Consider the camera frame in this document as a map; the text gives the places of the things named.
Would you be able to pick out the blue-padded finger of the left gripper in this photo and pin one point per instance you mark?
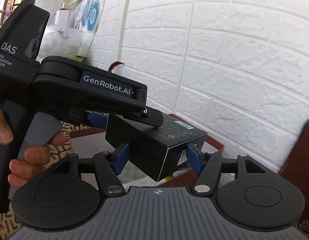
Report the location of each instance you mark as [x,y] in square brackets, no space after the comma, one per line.
[88,119]

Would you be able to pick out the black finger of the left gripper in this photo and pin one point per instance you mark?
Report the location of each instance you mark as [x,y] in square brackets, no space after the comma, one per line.
[144,115]

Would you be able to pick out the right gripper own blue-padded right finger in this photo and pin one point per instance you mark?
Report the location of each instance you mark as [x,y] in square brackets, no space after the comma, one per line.
[208,167]

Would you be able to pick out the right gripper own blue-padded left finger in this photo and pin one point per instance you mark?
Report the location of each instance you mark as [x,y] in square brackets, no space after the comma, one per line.
[107,168]

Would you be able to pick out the black product box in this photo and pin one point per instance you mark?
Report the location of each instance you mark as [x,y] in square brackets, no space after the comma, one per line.
[158,152]

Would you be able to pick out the person's left hand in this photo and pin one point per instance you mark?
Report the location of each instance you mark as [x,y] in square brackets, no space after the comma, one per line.
[21,169]

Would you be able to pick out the brown storage box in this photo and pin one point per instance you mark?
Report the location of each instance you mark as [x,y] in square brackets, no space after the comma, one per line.
[87,142]

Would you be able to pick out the white plastic bag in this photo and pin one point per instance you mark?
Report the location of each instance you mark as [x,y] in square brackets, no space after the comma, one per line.
[65,42]

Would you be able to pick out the white plant pot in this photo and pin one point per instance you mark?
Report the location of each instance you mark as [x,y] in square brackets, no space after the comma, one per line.
[62,18]

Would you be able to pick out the dark wooden headboard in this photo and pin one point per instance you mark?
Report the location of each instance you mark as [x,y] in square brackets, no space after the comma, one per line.
[296,171]

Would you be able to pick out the patterned table cloth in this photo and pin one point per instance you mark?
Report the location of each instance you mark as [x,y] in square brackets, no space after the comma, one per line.
[52,152]

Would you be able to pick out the blue circle wall poster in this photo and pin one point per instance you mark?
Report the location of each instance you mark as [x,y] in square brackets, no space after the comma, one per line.
[88,15]

